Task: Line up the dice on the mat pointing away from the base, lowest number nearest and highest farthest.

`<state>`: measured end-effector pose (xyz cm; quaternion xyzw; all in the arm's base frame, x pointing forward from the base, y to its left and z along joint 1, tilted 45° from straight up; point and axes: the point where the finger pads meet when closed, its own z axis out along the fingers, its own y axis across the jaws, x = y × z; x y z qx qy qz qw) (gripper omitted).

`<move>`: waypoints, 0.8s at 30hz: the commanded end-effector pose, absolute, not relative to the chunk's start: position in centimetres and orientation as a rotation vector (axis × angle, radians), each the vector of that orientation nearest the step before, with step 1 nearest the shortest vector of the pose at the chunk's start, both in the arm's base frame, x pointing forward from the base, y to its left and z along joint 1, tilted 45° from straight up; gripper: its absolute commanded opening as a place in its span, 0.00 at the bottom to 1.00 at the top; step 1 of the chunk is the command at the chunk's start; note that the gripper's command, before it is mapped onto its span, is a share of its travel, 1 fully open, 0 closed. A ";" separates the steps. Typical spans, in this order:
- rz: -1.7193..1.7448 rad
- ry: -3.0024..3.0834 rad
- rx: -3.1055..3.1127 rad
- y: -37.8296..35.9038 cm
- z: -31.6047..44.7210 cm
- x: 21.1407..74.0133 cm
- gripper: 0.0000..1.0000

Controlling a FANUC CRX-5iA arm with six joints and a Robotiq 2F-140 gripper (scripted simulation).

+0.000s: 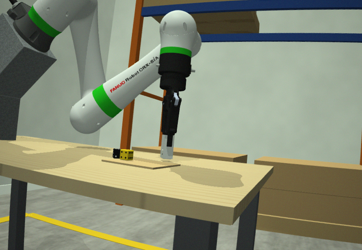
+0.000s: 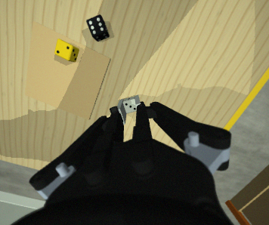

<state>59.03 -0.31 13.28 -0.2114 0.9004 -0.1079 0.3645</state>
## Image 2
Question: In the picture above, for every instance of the black die with white pips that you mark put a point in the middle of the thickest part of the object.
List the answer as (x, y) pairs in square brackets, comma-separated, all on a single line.
[(98, 28)]

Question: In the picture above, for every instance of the tan flat mat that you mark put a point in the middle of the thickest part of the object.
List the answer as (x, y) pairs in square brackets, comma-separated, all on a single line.
[(70, 86)]

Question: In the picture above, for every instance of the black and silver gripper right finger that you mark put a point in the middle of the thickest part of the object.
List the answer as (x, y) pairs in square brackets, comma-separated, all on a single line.
[(209, 144)]

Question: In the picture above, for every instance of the yellow die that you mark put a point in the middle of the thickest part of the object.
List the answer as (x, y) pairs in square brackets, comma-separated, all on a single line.
[(66, 50)]

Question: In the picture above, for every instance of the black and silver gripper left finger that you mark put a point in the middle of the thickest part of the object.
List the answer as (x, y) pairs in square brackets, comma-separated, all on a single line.
[(95, 162)]

